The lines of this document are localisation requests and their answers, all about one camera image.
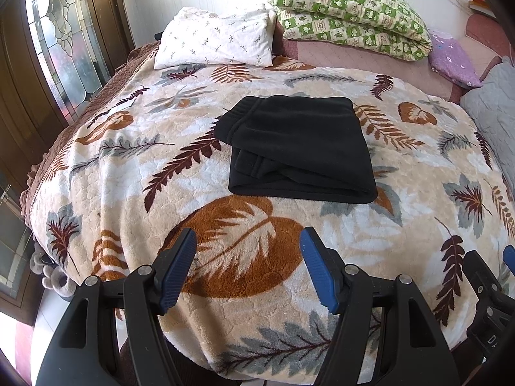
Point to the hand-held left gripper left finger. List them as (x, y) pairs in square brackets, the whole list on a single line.
[(177, 267)]

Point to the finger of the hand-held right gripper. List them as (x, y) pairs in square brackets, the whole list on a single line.
[(509, 258), (479, 275)]

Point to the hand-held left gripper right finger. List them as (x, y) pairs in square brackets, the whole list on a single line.
[(318, 269)]

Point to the black pants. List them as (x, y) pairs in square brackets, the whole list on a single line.
[(297, 144)]

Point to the leaf print fleece blanket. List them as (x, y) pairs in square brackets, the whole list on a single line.
[(241, 217)]

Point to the grey slippers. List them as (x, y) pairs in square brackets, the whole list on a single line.
[(50, 277)]

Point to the grey quilted cushion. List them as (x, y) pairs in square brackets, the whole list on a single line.
[(495, 104)]

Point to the glass door panel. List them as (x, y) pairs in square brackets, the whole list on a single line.
[(12, 249)]

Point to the brown ruffled bed cover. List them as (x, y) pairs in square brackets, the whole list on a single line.
[(100, 100)]

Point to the purple floral pillow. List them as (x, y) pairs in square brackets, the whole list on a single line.
[(450, 56)]

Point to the pink quilted bed sheet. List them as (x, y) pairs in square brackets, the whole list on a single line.
[(342, 58)]

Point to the white leaf print pillow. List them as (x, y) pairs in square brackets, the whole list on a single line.
[(213, 40)]

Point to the stained glass window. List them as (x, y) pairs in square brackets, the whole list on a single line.
[(68, 48)]

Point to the red books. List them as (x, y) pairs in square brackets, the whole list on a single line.
[(482, 8)]

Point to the green patterned quilt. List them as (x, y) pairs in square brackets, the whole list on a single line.
[(342, 16)]

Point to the wooden window frame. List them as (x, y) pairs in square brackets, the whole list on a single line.
[(12, 108)]

